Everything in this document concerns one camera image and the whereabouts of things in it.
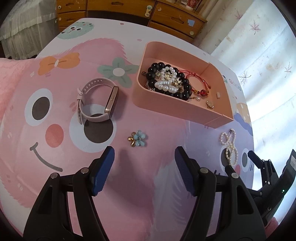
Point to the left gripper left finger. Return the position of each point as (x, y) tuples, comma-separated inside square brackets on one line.
[(64, 208)]

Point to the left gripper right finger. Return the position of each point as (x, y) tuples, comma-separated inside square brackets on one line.
[(239, 218)]

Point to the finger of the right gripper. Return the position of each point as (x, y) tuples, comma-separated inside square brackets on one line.
[(234, 183), (268, 173)]

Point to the small gold round charm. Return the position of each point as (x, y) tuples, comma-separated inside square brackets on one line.
[(209, 104)]

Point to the gold flower brooch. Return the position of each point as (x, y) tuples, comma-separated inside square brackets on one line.
[(137, 139)]

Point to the pink plastic tray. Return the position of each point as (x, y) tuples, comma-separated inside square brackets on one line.
[(174, 82)]

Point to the pink smart watch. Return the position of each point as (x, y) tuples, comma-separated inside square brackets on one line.
[(96, 101)]

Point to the cartoon printed table mat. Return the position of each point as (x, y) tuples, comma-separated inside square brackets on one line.
[(144, 197)]

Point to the white floral curtain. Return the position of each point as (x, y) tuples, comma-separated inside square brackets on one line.
[(254, 40)]

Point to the wooden desk with drawers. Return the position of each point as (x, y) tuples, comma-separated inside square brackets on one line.
[(172, 17)]

